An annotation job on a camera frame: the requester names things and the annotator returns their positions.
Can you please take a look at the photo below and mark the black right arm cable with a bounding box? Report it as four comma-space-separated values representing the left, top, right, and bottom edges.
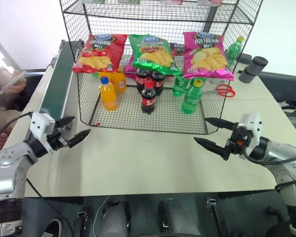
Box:
241, 147, 296, 166

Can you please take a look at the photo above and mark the green soda bottle yellow cap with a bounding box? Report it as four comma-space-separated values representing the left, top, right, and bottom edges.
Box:
181, 79, 204, 115
225, 36, 245, 68

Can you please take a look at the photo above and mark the dark grey rounded shape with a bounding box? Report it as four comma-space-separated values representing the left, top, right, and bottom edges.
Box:
101, 199, 129, 237

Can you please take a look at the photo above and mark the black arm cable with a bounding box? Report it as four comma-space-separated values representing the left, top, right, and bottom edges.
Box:
241, 147, 296, 166
0, 112, 35, 154

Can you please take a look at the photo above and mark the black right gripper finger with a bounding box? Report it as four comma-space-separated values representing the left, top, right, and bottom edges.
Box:
204, 117, 238, 131
193, 137, 232, 162

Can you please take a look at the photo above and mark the white phone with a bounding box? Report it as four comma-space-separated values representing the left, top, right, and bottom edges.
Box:
0, 71, 27, 95

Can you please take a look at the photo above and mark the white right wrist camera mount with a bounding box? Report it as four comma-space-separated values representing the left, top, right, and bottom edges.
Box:
237, 111, 263, 155

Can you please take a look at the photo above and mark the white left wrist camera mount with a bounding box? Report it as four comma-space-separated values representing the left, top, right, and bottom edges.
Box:
30, 112, 56, 153

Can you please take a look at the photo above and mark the person in beige clothes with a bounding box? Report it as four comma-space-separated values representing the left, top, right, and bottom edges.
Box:
0, 58, 24, 133

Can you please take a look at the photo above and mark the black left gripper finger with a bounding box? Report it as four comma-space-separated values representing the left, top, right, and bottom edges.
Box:
55, 116, 76, 128
68, 128, 92, 149

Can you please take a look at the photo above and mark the black wire mesh rack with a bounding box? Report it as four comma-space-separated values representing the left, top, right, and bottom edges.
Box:
58, 0, 264, 135

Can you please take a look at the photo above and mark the cola bottle red cap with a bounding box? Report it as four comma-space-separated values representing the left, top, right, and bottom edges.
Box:
140, 81, 157, 115

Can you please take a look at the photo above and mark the cola bottle red label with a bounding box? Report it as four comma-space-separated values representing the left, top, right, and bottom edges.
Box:
151, 72, 166, 97
136, 69, 151, 94

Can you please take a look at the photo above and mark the red potato chips bag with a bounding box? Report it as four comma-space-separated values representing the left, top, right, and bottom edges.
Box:
72, 34, 128, 74

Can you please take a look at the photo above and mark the black white shoe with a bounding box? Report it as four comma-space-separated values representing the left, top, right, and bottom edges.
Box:
277, 99, 296, 114

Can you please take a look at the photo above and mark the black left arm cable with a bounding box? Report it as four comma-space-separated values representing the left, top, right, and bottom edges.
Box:
0, 112, 35, 154

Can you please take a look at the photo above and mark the black metal bracket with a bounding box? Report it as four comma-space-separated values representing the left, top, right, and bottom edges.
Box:
206, 197, 228, 237
74, 210, 89, 231

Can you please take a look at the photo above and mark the green potato chips bag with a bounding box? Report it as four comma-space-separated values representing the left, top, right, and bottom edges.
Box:
128, 34, 184, 76

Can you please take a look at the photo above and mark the thin white cable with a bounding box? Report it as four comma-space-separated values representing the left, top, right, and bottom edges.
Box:
93, 196, 112, 237

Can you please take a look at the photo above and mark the green conveyor belt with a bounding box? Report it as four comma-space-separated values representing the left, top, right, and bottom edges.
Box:
38, 39, 85, 122

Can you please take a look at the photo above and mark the magenta snack bag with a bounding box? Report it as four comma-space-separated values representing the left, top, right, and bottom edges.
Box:
124, 55, 139, 80

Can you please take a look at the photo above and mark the red ring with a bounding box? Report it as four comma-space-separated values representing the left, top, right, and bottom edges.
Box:
217, 89, 236, 98
216, 84, 234, 92

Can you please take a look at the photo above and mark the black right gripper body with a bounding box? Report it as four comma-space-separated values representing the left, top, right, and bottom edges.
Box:
225, 122, 252, 156

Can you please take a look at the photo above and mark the dark snack package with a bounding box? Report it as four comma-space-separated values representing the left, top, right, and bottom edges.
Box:
169, 42, 186, 58

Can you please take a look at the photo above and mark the orange soda bottle blue cap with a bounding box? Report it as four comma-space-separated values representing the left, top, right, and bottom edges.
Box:
99, 76, 118, 112

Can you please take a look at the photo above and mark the grey black cylinder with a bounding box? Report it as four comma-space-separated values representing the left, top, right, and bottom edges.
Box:
238, 56, 269, 84

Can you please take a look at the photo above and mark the thin black cable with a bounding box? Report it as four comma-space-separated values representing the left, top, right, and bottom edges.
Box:
26, 179, 75, 237

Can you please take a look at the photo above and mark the magenta potato chips bag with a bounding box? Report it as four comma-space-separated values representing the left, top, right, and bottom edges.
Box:
182, 31, 235, 81

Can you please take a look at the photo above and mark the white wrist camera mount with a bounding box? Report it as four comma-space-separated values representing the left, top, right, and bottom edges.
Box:
237, 111, 263, 155
30, 112, 56, 153

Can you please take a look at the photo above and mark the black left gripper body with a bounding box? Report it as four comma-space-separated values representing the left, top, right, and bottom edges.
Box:
46, 126, 71, 152

